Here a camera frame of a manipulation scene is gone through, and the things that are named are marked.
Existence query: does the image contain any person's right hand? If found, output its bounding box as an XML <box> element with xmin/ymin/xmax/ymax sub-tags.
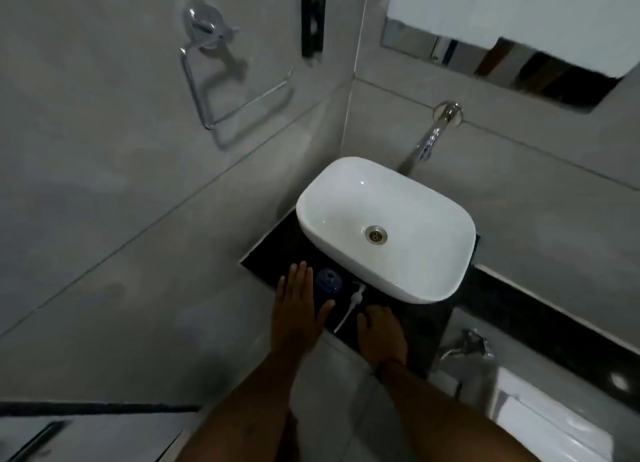
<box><xmin>356</xmin><ymin>305</ymin><xmax>408</xmax><ymax>370</ymax></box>

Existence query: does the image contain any person's left hand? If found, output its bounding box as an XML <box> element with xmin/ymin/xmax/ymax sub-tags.
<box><xmin>271</xmin><ymin>261</ymin><xmax>336</xmax><ymax>350</ymax></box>

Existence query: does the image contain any person's left forearm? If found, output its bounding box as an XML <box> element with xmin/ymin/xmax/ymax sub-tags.
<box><xmin>177</xmin><ymin>346</ymin><xmax>316</xmax><ymax>462</ymax></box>

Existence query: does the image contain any person's right forearm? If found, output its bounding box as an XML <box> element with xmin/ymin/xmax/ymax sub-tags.
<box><xmin>376</xmin><ymin>361</ymin><xmax>542</xmax><ymax>462</ymax></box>

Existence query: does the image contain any white pump dispenser with tube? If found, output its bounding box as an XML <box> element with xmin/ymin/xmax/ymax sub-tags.
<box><xmin>333</xmin><ymin>282</ymin><xmax>367</xmax><ymax>333</ymax></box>

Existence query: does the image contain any blue bottle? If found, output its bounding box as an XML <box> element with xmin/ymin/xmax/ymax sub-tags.
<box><xmin>316</xmin><ymin>269</ymin><xmax>344</xmax><ymax>303</ymax></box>

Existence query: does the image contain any white ceramic sink basin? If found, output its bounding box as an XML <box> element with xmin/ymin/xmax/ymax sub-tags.
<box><xmin>296</xmin><ymin>156</ymin><xmax>477</xmax><ymax>305</ymax></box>

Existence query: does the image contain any chrome angle tap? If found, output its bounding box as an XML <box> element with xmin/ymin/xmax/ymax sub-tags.
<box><xmin>440</xmin><ymin>329</ymin><xmax>497</xmax><ymax>363</ymax></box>

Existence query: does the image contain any white toilet cistern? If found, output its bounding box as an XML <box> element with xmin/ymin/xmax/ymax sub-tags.
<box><xmin>482</xmin><ymin>366</ymin><xmax>640</xmax><ymax>462</ymax></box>

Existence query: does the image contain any white towel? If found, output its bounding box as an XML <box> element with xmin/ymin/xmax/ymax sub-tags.
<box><xmin>387</xmin><ymin>0</ymin><xmax>640</xmax><ymax>80</ymax></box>

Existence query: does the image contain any chrome wall faucet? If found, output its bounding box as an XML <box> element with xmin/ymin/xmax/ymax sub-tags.
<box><xmin>415</xmin><ymin>101</ymin><xmax>464</xmax><ymax>163</ymax></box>

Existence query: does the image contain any chrome towel ring holder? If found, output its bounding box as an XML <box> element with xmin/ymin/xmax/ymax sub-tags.
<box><xmin>179</xmin><ymin>6</ymin><xmax>295</xmax><ymax>131</ymax></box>

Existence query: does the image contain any wall mirror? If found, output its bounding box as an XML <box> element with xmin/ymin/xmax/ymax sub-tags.
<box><xmin>380</xmin><ymin>16</ymin><xmax>626</xmax><ymax>115</ymax></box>

